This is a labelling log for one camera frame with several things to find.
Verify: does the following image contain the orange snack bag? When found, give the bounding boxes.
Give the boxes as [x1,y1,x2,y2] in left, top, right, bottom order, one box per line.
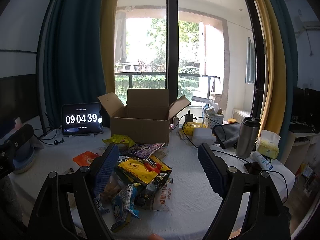
[73,151,99,166]

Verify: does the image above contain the blue white snack bag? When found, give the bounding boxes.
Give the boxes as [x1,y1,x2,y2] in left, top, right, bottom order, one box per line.
[111,183,140,233]

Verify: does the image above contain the toast bread bag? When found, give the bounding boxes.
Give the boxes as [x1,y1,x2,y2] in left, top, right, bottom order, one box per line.
[152,178,173,212]

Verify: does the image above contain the yellow black snack bag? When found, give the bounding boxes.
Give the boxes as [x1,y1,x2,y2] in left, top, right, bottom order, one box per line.
[114,155,172,205]

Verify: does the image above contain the purple snack bag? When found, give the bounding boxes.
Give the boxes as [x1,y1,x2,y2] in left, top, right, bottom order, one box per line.
[122,143,165,160]

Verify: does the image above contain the operator thumb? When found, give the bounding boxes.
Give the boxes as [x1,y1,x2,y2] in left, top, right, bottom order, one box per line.
[148,233,165,240]

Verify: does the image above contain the yellow tissue pack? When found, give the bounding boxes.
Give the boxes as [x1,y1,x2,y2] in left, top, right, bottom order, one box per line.
[256,129,281,159]

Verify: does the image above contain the black tablet clock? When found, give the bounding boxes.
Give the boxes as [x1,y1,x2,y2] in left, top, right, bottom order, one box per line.
[61,102,103,137]

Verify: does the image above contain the steel travel mug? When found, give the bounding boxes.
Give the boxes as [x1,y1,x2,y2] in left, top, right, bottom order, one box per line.
[236,117,260,159]

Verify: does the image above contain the grey cloth pouch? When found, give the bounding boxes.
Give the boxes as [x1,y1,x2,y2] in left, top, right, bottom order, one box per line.
[212,122,240,149]

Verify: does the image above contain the yellow curtain right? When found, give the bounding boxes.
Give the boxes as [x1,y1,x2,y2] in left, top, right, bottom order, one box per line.
[256,0,286,134]

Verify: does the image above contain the yellow curtain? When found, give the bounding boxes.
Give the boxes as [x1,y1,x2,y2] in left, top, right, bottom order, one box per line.
[100,0,118,93]
[256,0,286,134]

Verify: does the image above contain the teal curtain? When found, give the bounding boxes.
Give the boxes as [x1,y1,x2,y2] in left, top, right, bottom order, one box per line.
[37,0,106,128]

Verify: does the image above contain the white charger box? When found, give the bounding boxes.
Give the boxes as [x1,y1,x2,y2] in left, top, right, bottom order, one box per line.
[192,128,216,146]

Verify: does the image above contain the white mesh basket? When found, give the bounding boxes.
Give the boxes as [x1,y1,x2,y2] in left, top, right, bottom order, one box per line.
[203,113,224,129]

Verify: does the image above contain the yellow wet wipes pack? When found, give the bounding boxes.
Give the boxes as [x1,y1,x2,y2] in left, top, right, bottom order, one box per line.
[182,122,207,135]

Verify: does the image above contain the brown cardboard box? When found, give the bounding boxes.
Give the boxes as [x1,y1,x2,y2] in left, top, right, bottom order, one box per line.
[98,88,191,144]

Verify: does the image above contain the yellow curtain left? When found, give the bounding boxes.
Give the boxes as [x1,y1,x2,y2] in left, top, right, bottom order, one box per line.
[100,0,118,93]

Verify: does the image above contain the black cable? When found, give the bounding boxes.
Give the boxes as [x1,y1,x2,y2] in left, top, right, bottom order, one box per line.
[181,113,290,204]

